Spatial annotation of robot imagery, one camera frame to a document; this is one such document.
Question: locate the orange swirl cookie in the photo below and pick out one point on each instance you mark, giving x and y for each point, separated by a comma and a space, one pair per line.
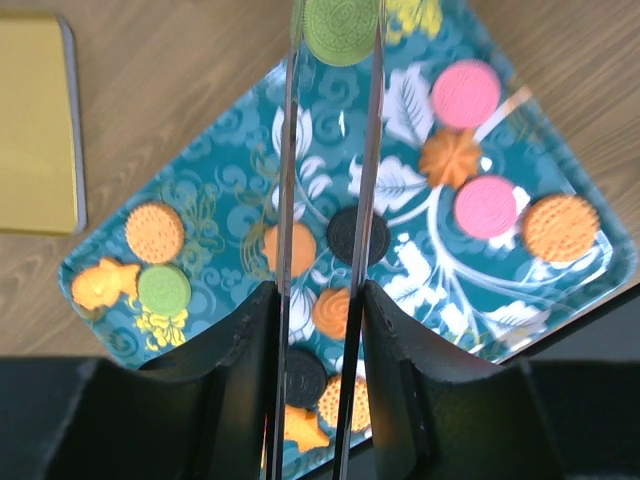
330, 313

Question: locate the pink sandwich cookie lower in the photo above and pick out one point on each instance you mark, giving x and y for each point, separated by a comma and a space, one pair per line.
485, 207

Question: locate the orange dotted cookie right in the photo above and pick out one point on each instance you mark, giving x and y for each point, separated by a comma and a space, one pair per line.
560, 228

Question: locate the green sandwich cookie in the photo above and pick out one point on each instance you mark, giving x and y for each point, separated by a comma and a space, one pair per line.
164, 289
340, 33

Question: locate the pink sandwich cookie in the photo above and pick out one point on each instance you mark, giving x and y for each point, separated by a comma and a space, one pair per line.
485, 207
466, 94

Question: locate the teal floral tray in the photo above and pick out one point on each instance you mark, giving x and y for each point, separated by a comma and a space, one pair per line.
490, 297

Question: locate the metal tongs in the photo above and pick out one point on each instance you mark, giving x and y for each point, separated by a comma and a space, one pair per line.
363, 225

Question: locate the orange dotted cookie bottom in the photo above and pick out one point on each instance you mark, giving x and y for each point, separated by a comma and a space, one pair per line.
328, 404

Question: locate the orange dotted cookie top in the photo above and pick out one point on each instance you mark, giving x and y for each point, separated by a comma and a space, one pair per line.
155, 233

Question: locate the orange dotted cookie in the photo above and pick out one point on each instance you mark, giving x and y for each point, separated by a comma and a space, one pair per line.
328, 404
560, 228
155, 233

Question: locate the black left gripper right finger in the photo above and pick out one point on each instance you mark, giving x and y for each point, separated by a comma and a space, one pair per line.
439, 412

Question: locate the orange fish cookie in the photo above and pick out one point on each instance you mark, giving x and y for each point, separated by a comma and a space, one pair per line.
102, 285
301, 426

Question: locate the orange fish cookie top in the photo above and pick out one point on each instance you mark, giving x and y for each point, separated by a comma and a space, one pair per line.
102, 285

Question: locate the pink sandwich cookie upper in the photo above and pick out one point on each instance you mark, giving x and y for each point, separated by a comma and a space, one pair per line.
466, 94

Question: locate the black sandwich cookie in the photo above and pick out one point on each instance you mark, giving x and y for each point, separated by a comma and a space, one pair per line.
306, 379
341, 236

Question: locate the orange flower cookie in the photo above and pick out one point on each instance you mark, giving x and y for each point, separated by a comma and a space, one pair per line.
450, 158

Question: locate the orange fish cookie bottom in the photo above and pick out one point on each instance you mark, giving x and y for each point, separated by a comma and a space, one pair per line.
301, 426

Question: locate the gold tin lid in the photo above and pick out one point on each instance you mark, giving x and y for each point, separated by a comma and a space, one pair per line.
42, 165

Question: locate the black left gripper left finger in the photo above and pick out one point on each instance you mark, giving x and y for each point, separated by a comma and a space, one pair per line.
196, 412

